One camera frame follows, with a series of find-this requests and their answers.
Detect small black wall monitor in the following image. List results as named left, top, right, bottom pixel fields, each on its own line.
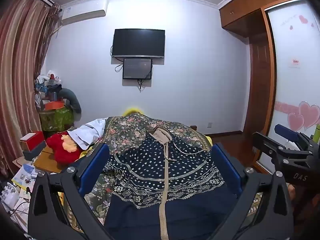
left=122, top=58, right=153, bottom=80

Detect wood-framed mirror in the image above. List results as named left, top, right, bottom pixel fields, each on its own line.
left=257, top=0, right=320, bottom=173

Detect red box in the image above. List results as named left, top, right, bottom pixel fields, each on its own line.
left=19, top=131, right=47, bottom=152

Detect wooden room door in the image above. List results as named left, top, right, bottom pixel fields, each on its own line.
left=243, top=37, right=277, bottom=137

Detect scattered papers and booklets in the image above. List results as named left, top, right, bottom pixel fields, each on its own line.
left=0, top=162, right=47, bottom=220

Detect black wall television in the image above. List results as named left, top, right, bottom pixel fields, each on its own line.
left=111, top=29, right=166, bottom=59

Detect black screen cables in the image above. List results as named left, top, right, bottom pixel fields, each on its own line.
left=110, top=44, right=153, bottom=92

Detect red plush toy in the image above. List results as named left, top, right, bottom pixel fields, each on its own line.
left=46, top=131, right=84, bottom=164

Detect wooden bedside table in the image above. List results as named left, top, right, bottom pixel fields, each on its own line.
left=33, top=145, right=66, bottom=174

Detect yellow cloth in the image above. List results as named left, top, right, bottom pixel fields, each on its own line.
left=122, top=107, right=145, bottom=117

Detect navy patterned zip hoodie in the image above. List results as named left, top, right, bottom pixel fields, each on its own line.
left=102, top=126, right=247, bottom=240

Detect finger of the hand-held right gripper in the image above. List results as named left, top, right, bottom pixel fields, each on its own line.
left=274, top=124, right=320, bottom=154
left=252, top=132, right=313, bottom=165

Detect white cloth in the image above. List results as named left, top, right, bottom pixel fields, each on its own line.
left=67, top=119, right=108, bottom=150

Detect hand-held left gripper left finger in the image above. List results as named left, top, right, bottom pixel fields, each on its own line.
left=27, top=142, right=111, bottom=240

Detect green patterned box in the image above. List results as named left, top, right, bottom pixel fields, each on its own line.
left=39, top=106, right=75, bottom=132

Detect wooden wardrobe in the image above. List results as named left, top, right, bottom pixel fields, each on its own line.
left=218, top=0, right=304, bottom=175

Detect pile of household clutter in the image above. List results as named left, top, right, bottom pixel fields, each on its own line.
left=34, top=69, right=70, bottom=112

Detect white air conditioner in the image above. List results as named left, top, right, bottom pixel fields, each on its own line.
left=60, top=0, right=109, bottom=25

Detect green bottle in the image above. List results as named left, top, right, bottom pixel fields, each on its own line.
left=312, top=124, right=320, bottom=144

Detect green floral bedspread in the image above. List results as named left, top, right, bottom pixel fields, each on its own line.
left=60, top=113, right=265, bottom=240

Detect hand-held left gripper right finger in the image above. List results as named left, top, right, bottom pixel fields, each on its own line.
left=211, top=142, right=293, bottom=240

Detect grey bolster pillow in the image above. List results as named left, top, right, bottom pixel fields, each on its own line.
left=58, top=88, right=82, bottom=114

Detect striped red curtain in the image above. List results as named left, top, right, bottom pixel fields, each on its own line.
left=0, top=0, right=62, bottom=178

